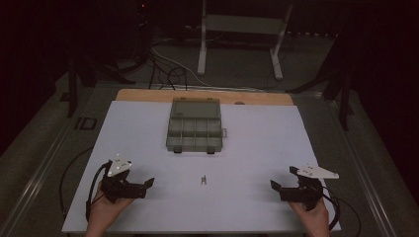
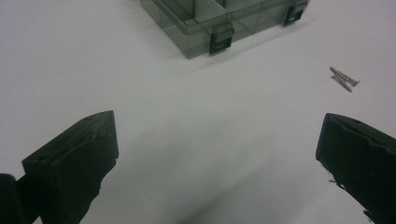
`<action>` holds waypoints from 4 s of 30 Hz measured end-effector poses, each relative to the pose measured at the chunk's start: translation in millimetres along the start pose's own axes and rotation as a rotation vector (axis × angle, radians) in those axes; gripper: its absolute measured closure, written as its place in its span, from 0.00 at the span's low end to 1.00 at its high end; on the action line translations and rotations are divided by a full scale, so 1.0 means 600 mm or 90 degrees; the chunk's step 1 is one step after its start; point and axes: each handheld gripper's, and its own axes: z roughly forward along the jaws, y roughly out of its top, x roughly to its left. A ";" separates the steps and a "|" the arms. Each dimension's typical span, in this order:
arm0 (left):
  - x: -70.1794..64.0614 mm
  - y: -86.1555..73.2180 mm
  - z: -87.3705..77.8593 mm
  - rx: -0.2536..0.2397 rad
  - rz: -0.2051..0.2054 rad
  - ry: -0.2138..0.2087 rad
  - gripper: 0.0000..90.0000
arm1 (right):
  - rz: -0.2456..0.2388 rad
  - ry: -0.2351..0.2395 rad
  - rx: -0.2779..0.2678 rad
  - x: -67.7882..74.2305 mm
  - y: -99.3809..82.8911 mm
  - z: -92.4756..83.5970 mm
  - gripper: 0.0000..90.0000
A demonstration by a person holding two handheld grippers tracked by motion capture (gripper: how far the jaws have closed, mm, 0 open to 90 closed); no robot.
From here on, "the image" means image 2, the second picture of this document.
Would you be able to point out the silver screw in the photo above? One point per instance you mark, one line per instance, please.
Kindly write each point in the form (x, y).
(343, 84)
(345, 76)

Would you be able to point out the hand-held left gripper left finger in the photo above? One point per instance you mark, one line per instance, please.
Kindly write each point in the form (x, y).
(71, 161)

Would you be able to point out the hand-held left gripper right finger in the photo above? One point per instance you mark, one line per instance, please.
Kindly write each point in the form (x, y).
(361, 161)

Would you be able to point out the grey transparent organizer box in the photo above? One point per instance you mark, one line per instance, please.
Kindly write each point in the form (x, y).
(186, 37)

